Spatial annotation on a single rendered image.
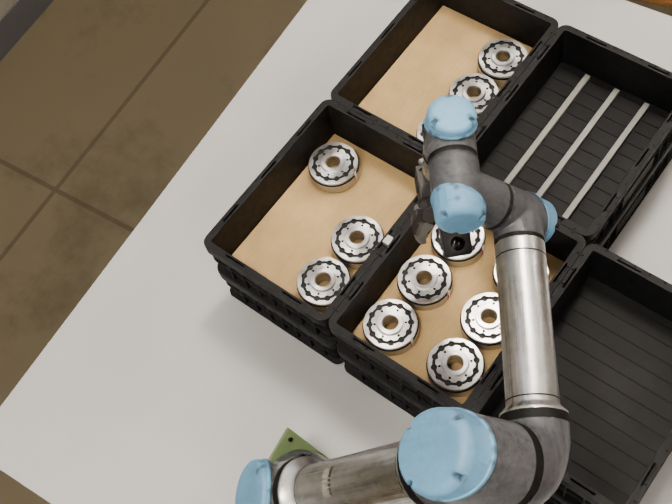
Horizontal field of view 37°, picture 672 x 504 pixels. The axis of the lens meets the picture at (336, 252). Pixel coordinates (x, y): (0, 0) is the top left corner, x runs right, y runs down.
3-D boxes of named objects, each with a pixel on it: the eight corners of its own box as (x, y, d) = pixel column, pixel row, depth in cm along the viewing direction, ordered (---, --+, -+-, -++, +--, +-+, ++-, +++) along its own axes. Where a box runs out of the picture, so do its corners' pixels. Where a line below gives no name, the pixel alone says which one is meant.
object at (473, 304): (497, 354, 181) (497, 353, 181) (450, 325, 185) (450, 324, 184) (527, 311, 184) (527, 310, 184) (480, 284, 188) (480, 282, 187)
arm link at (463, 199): (516, 225, 146) (506, 161, 151) (459, 203, 139) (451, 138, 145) (477, 247, 151) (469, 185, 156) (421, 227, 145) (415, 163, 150)
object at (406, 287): (431, 313, 186) (431, 312, 186) (387, 286, 190) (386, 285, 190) (462, 272, 190) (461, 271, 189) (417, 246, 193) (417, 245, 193)
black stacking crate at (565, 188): (584, 268, 192) (589, 240, 182) (453, 195, 203) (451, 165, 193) (687, 121, 204) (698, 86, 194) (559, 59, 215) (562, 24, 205)
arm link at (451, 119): (428, 138, 144) (422, 90, 149) (423, 179, 154) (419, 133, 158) (483, 135, 144) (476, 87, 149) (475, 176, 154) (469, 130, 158)
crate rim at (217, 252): (325, 329, 182) (323, 324, 180) (202, 249, 194) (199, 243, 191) (450, 170, 194) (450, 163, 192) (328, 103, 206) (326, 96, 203)
